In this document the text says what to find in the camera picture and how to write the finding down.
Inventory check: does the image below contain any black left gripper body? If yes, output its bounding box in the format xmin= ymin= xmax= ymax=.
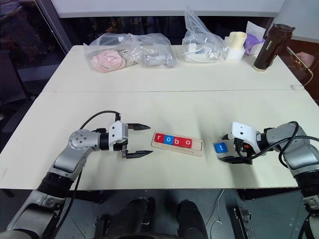
xmin=112 ymin=122 xmax=130 ymax=160

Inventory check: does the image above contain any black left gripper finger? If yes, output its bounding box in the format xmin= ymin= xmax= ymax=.
xmin=127 ymin=122 xmax=152 ymax=132
xmin=123 ymin=149 xmax=154 ymax=160

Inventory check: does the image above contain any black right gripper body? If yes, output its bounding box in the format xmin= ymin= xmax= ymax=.
xmin=233 ymin=138 xmax=254 ymax=165

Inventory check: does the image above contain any blue letter t block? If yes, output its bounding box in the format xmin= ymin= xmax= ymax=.
xmin=213 ymin=142 xmax=229 ymax=154

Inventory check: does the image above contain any wooden letter tray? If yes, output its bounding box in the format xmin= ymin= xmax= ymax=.
xmin=151 ymin=131 xmax=204 ymax=158

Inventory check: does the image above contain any bystander bare hand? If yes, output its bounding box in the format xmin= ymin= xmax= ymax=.
xmin=295 ymin=51 xmax=314 ymax=68

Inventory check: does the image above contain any plastic bag with grey item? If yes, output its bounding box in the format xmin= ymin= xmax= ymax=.
xmin=132 ymin=33 xmax=178 ymax=68

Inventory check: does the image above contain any plastic bag with pink item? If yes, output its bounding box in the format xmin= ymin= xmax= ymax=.
xmin=84 ymin=32 xmax=140 ymax=74

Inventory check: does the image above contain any cream plastic cup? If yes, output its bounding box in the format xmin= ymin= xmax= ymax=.
xmin=228 ymin=31 xmax=248 ymax=50

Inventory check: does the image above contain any dark brown drink bottle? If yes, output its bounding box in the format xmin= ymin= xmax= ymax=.
xmin=253 ymin=23 xmax=295 ymax=73

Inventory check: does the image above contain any purple white tissue box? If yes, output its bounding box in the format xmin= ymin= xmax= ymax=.
xmin=243 ymin=21 xmax=267 ymax=57

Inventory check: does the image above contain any dark smartphone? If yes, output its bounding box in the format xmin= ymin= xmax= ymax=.
xmin=286 ymin=46 xmax=307 ymax=69

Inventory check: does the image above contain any grey metal pillar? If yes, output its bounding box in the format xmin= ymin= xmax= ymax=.
xmin=37 ymin=0 xmax=73 ymax=59

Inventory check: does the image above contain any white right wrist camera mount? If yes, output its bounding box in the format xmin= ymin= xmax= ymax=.
xmin=229 ymin=121 xmax=261 ymax=154

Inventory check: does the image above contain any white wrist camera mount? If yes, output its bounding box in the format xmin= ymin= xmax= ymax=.
xmin=107 ymin=121 xmax=125 ymax=152
xmin=229 ymin=121 xmax=261 ymax=154

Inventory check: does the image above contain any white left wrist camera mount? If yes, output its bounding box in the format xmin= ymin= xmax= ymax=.
xmin=107 ymin=121 xmax=125 ymax=152

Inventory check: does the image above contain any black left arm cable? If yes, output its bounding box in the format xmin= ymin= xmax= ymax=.
xmin=59 ymin=111 xmax=122 ymax=239

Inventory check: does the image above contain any thin white floor cable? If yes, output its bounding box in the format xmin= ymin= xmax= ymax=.
xmin=213 ymin=189 xmax=225 ymax=226

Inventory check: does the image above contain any metal floor bracket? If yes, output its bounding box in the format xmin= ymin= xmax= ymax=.
xmin=233 ymin=206 xmax=254 ymax=239

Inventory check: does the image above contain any plastic bag with white cables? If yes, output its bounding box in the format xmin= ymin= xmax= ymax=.
xmin=181 ymin=6 xmax=226 ymax=63

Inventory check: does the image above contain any white phone charging cable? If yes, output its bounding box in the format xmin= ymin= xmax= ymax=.
xmin=301 ymin=67 xmax=314 ymax=89

